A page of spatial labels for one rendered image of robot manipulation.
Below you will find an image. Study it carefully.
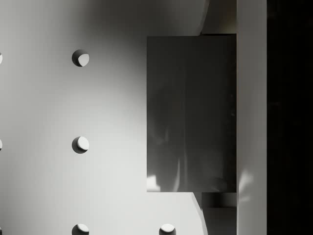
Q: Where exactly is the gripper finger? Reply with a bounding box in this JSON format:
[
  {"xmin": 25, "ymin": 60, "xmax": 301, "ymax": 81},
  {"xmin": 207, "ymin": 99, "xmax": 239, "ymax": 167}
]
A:
[
  {"xmin": 200, "ymin": 0, "xmax": 237, "ymax": 37},
  {"xmin": 201, "ymin": 192, "xmax": 237, "ymax": 235}
]

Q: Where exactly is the grey cube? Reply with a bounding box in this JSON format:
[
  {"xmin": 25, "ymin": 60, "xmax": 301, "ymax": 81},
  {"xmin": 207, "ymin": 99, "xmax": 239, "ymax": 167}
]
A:
[{"xmin": 146, "ymin": 36, "xmax": 237, "ymax": 193}]

